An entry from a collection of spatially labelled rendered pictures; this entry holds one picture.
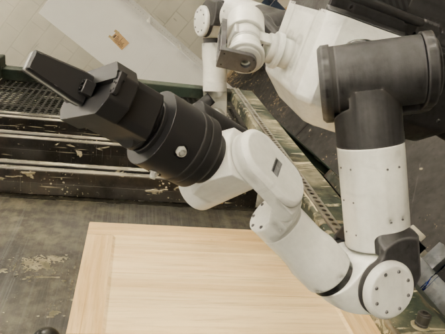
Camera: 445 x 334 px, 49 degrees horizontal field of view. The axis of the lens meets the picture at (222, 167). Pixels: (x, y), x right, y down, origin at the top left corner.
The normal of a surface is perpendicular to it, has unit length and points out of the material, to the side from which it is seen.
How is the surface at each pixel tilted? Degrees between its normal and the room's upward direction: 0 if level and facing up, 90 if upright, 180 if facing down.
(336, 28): 46
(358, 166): 54
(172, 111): 16
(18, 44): 90
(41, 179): 90
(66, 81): 100
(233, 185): 106
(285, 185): 94
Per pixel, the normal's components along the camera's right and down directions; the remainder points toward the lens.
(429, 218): -0.73, -0.58
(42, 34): 0.11, 0.41
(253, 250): 0.14, -0.92
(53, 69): 0.62, 0.01
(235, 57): -0.04, 0.77
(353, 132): -0.64, 0.22
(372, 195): -0.33, 0.21
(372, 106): -0.22, -0.07
